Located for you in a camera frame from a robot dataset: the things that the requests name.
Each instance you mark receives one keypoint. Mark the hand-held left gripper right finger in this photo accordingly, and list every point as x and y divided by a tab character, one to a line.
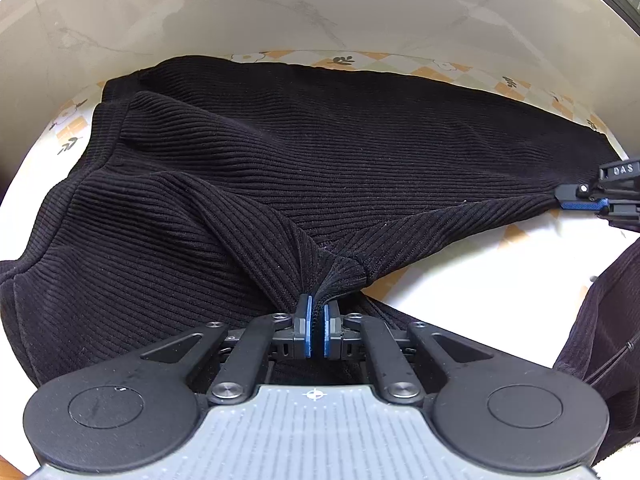
327	327

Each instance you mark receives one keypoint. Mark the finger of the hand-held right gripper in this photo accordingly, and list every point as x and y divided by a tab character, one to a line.
582	204
575	192

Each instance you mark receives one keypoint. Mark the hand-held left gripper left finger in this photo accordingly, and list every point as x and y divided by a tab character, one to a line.
305	325

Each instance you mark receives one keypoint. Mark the floral checked tablecloth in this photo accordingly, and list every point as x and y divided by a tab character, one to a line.
450	280

